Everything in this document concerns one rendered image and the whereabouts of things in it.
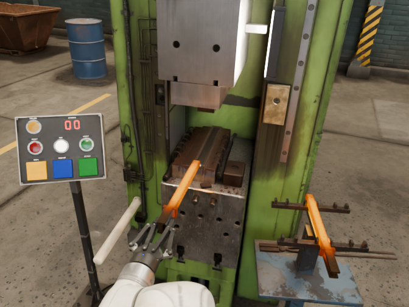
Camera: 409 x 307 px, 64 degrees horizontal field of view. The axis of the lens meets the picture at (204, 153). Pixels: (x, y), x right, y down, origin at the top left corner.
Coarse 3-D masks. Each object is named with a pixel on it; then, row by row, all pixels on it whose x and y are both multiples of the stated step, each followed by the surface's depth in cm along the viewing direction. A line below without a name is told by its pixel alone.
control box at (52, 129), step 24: (24, 120) 134; (48, 120) 135; (72, 120) 137; (96, 120) 139; (24, 144) 134; (48, 144) 135; (72, 144) 137; (96, 144) 139; (24, 168) 134; (48, 168) 135
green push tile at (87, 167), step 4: (80, 160) 137; (84, 160) 137; (88, 160) 138; (92, 160) 138; (96, 160) 138; (80, 164) 137; (84, 164) 137; (88, 164) 138; (92, 164) 138; (96, 164) 138; (80, 168) 137; (84, 168) 137; (88, 168) 138; (92, 168) 138; (96, 168) 138; (80, 172) 137; (84, 172) 137; (88, 172) 138; (92, 172) 138; (96, 172) 138; (80, 176) 137
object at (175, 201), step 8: (192, 168) 130; (184, 176) 124; (192, 176) 126; (184, 184) 120; (176, 192) 115; (184, 192) 117; (176, 200) 111; (168, 208) 105; (176, 208) 106; (160, 216) 101; (168, 216) 102; (176, 216) 107; (160, 224) 99; (160, 232) 101
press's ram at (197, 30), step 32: (160, 0) 114; (192, 0) 112; (224, 0) 110; (160, 32) 120; (192, 32) 117; (224, 32) 115; (256, 32) 130; (160, 64) 126; (192, 64) 123; (224, 64) 120
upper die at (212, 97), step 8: (176, 80) 129; (176, 88) 129; (184, 88) 128; (192, 88) 128; (200, 88) 127; (208, 88) 126; (216, 88) 125; (224, 88) 134; (176, 96) 131; (184, 96) 130; (192, 96) 129; (200, 96) 128; (208, 96) 128; (216, 96) 127; (224, 96) 137; (176, 104) 132; (184, 104) 132; (192, 104) 131; (200, 104) 130; (208, 104) 129; (216, 104) 128
